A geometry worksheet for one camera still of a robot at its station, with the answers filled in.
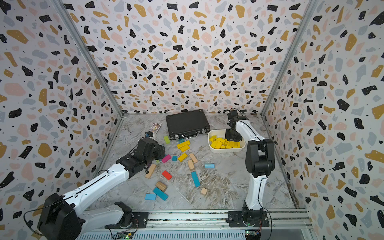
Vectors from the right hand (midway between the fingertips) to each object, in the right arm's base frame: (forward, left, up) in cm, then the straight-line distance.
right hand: (232, 138), depth 98 cm
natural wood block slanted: (-13, +24, -6) cm, 28 cm away
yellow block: (-4, +32, -6) cm, 32 cm away
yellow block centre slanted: (-10, +32, -7) cm, 35 cm away
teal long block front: (-34, +41, -6) cm, 54 cm away
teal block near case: (+1, +34, -5) cm, 34 cm away
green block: (+2, +45, -6) cm, 45 cm away
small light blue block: (-35, +48, -7) cm, 60 cm away
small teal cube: (-11, +37, -7) cm, 40 cm away
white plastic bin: (+10, +6, -8) cm, 14 cm away
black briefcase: (+15, +32, -3) cm, 35 cm away
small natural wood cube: (-32, +18, -5) cm, 37 cm away
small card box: (+12, +55, -4) cm, 56 cm away
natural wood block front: (-30, +41, -4) cm, 51 cm away
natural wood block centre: (-17, +26, -5) cm, 31 cm away
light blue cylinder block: (-16, +15, -7) cm, 23 cm away
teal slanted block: (-25, +23, -7) cm, 34 cm away
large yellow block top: (-3, +35, -6) cm, 36 cm away
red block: (-23, +40, -7) cm, 47 cm away
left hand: (-14, +40, +9) cm, 44 cm away
